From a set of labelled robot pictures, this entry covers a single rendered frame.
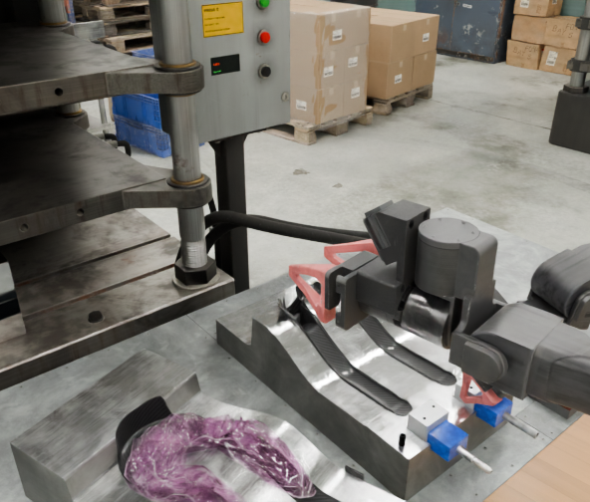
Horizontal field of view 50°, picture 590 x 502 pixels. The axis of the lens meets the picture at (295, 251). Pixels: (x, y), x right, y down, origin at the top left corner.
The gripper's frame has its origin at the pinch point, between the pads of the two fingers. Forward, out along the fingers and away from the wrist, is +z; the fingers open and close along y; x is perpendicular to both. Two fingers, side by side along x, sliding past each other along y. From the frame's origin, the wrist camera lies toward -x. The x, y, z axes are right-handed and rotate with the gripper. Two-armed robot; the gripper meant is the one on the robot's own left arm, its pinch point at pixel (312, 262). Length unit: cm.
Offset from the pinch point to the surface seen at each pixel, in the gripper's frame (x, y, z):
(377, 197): 116, -247, 167
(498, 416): 30.3, -23.6, -16.2
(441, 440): 29.5, -12.7, -12.8
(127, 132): 100, -197, 362
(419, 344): 31.1, -32.2, 3.5
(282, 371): 32.5, -11.7, 17.7
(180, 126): 1, -27, 61
